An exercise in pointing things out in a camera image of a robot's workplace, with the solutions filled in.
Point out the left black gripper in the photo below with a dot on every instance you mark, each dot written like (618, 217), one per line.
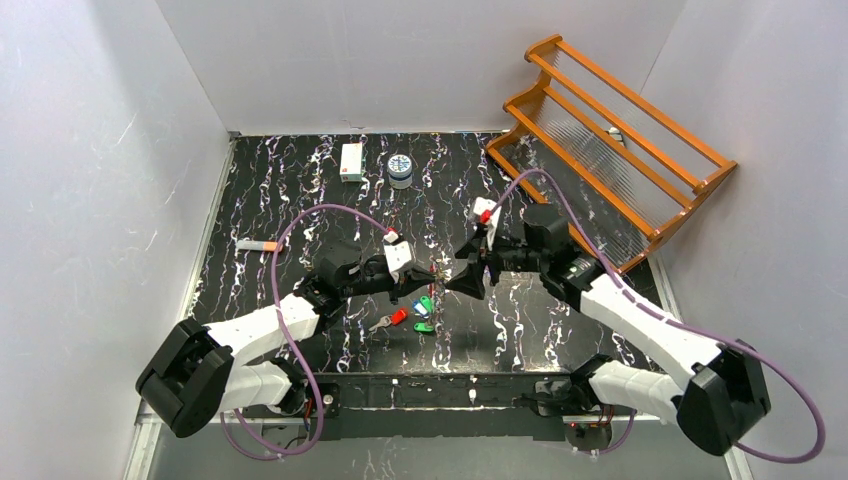
(398, 281)

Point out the white orange marker tube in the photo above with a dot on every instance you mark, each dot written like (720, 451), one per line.
(258, 246)

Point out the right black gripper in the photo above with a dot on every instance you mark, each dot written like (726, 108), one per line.
(490, 263)

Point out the white small box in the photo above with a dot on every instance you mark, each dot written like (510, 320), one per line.
(351, 166)

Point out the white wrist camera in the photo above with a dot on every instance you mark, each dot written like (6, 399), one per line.
(399, 259)
(485, 214)

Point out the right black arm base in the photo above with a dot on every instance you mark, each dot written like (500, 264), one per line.
(588, 423)

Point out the metal keyring with red handle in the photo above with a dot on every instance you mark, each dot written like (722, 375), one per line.
(429, 308)

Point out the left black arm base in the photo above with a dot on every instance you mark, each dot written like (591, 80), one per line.
(318, 401)

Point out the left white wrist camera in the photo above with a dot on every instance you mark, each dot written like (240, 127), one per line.
(399, 259)

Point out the key with red tag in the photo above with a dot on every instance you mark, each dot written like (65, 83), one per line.
(390, 320)

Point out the orange wooden shoe rack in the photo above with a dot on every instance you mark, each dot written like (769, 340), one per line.
(633, 174)

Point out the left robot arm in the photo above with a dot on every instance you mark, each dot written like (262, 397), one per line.
(200, 371)

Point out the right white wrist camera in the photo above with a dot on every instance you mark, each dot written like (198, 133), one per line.
(485, 214)

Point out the aluminium rail frame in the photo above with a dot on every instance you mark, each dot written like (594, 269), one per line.
(443, 426)

